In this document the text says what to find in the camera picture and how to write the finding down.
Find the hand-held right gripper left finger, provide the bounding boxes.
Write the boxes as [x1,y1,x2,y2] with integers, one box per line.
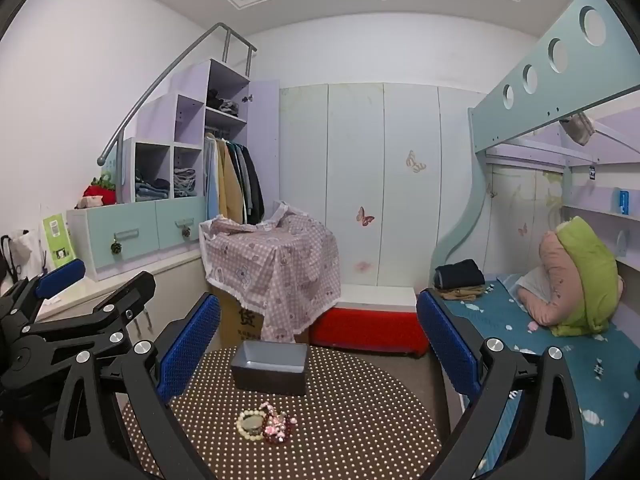
[50,292,223,480]

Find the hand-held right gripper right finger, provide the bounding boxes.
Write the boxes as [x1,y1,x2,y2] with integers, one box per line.
[416,289,586,480]

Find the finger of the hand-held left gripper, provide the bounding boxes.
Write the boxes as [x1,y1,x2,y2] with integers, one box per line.
[0,259,87,329]
[22,271,157,377]

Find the grey metal box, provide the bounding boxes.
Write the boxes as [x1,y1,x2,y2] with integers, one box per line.
[230,341,310,396]

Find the cream bead bracelet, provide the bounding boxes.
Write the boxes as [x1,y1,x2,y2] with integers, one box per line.
[236,408,268,442]

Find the dark red bead bracelet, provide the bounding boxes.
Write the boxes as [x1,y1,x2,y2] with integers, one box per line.
[262,410,299,445]

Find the green white box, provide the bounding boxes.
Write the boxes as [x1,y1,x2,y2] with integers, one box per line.
[42,213,76,263]

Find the cream low cabinet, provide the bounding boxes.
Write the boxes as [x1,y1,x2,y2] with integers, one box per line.
[37,250,211,356]

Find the tan folded garment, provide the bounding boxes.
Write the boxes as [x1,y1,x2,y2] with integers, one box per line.
[440,285,488,302]

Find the cardboard box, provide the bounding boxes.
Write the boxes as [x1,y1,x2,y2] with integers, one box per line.
[209,280,266,348]

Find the pale green drawer cabinet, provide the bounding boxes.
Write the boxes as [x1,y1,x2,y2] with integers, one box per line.
[66,195,206,281]

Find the red storage box white lid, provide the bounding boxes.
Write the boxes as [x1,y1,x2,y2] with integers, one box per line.
[309,284,431,359]

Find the blue printed bed sheet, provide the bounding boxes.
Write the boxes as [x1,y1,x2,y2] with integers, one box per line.
[430,272,640,480]

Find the red strawberry plush toy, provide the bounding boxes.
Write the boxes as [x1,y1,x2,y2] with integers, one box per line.
[75,172,118,209]

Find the white pillow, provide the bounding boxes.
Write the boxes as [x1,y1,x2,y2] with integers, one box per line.
[515,266,548,303]

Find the folded blue jeans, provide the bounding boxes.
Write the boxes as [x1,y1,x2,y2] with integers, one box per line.
[135,170,172,201]

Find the pink checked cloth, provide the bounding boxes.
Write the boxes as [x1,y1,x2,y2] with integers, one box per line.
[200,201,342,343]

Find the folded grey clothes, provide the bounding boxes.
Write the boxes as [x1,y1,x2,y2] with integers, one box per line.
[174,166,201,198]

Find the pink quilt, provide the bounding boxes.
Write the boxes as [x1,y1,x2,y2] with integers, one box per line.
[517,230,626,326]

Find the pale green wardrobe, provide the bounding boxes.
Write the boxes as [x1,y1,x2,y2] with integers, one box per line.
[278,81,488,291]

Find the light blue hanging shirt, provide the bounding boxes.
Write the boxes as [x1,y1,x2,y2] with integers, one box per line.
[204,135,222,222]

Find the tan hanging coat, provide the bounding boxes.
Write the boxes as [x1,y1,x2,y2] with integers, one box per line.
[219,139,247,225]

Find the green quilt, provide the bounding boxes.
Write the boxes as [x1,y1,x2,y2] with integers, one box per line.
[550,216,621,338]

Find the black hanging jacket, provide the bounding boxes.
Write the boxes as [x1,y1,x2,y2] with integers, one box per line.
[244,144,266,223]

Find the lilac stair cabinet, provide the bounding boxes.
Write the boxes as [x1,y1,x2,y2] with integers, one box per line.
[117,57,281,226]

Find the dark folded shelf clothes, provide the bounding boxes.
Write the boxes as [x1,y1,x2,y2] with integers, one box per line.
[206,89,241,117]

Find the grey metal handrail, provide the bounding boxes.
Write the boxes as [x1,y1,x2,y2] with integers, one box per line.
[97,22,258,166]

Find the grey clip lamp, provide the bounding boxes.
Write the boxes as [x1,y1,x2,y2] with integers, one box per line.
[560,112,596,147]

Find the white bag black strap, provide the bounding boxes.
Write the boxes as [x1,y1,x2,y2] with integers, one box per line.
[0,230,46,291]

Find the pale blue bunk bed frame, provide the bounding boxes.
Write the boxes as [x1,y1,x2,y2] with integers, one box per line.
[430,0,640,291]

